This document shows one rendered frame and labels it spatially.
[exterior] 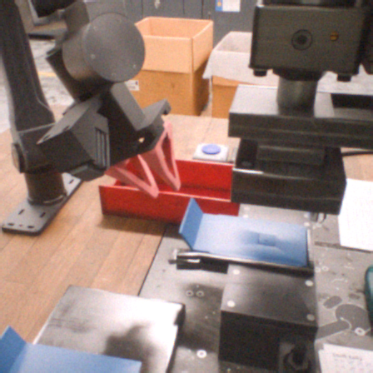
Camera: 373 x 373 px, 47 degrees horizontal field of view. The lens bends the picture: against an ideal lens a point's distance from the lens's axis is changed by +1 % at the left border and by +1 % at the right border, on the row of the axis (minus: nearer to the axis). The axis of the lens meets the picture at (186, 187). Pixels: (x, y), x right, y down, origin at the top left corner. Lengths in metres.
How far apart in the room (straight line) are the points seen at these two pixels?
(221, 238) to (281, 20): 0.28
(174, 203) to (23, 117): 0.27
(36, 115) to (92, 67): 0.34
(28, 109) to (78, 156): 0.31
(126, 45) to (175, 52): 2.35
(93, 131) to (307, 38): 0.20
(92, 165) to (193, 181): 0.41
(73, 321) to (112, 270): 0.12
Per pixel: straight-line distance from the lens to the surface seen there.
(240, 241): 0.54
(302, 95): 0.41
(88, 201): 0.79
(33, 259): 0.69
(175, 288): 0.60
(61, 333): 0.55
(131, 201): 0.71
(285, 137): 0.41
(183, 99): 2.83
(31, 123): 0.70
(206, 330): 0.56
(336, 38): 0.38
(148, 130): 0.44
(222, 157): 0.85
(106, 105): 0.44
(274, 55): 0.37
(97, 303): 0.57
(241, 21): 5.01
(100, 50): 0.38
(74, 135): 0.39
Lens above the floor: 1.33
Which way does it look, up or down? 32 degrees down
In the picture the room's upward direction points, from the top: straight up
